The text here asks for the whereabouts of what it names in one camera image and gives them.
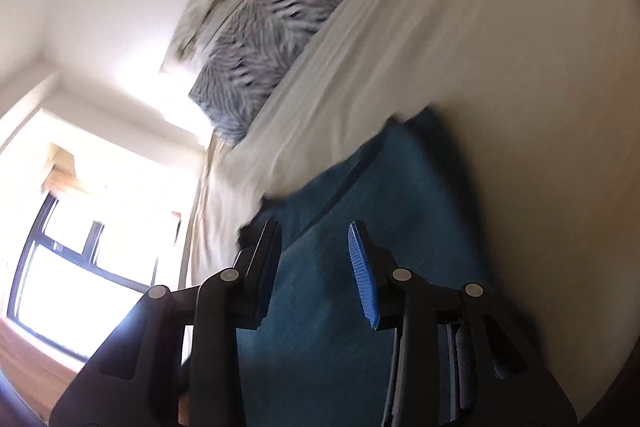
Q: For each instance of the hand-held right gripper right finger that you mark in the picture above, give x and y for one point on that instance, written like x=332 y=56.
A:
x=361 y=277

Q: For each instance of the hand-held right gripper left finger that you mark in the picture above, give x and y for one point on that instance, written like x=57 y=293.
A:
x=269 y=267

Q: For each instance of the dark green knit sweater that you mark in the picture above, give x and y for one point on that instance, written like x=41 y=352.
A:
x=320 y=307

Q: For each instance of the black framed window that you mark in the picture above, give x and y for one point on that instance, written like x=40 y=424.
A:
x=60 y=277

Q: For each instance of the zebra print pillow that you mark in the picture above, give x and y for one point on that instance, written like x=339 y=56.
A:
x=265 y=52

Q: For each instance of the beige curtain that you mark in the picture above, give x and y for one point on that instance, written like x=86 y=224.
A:
x=65 y=169

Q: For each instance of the bed with beige sheet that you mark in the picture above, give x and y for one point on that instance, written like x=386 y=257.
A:
x=500 y=82

